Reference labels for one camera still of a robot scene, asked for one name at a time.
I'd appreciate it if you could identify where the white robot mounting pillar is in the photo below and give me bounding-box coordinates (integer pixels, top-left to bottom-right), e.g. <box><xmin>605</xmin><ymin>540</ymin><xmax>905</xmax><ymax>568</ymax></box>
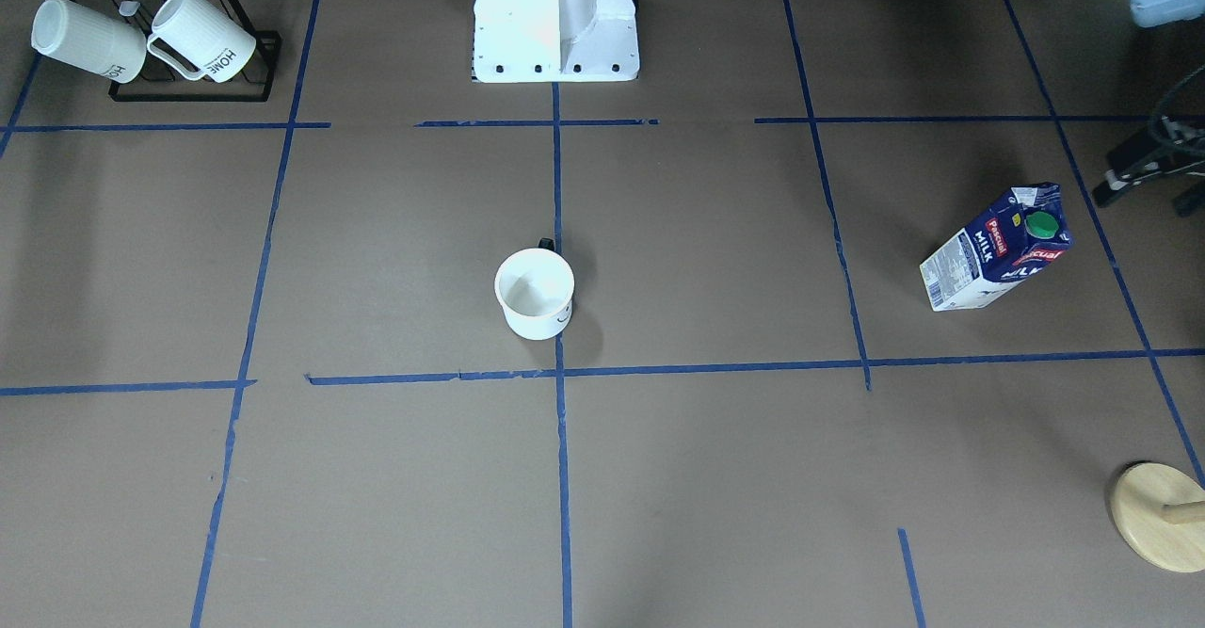
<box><xmin>471</xmin><ymin>0</ymin><xmax>641</xmax><ymax>84</ymax></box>

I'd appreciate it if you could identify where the blue white milk carton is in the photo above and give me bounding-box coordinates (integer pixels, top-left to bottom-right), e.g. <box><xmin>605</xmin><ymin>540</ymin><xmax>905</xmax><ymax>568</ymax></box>
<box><xmin>919</xmin><ymin>183</ymin><xmax>1072</xmax><ymax>312</ymax></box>

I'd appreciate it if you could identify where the white ribbed HOME mug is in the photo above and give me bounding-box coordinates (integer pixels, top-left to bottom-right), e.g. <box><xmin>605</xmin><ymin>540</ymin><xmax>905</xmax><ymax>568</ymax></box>
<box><xmin>146</xmin><ymin>0</ymin><xmax>257</xmax><ymax>83</ymax></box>

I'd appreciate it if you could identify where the black wire mug rack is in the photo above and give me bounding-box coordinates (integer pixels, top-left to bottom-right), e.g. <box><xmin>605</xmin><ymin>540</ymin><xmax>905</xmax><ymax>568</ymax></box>
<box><xmin>30</xmin><ymin>0</ymin><xmax>282</xmax><ymax>102</ymax></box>

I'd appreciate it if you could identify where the white smiley mug black handle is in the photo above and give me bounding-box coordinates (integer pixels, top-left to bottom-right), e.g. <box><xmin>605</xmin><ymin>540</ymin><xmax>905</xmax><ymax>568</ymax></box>
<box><xmin>493</xmin><ymin>237</ymin><xmax>576</xmax><ymax>341</ymax></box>

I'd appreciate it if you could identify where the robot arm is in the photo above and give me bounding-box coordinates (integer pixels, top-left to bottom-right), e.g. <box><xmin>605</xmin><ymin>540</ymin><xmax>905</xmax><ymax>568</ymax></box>
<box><xmin>1092</xmin><ymin>0</ymin><xmax>1204</xmax><ymax>217</ymax></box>

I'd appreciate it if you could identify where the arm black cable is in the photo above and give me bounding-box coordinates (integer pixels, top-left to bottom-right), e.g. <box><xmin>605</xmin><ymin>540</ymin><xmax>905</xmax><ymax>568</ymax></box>
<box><xmin>1150</xmin><ymin>63</ymin><xmax>1205</xmax><ymax>143</ymax></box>

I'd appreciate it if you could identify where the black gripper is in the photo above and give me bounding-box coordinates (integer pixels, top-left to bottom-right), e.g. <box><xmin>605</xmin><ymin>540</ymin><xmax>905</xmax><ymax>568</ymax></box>
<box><xmin>1092</xmin><ymin>123</ymin><xmax>1204</xmax><ymax>217</ymax></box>

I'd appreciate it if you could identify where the wooden mug tree stand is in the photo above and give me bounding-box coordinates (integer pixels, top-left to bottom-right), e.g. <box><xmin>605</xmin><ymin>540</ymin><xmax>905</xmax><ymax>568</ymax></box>
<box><xmin>1109</xmin><ymin>460</ymin><xmax>1204</xmax><ymax>573</ymax></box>

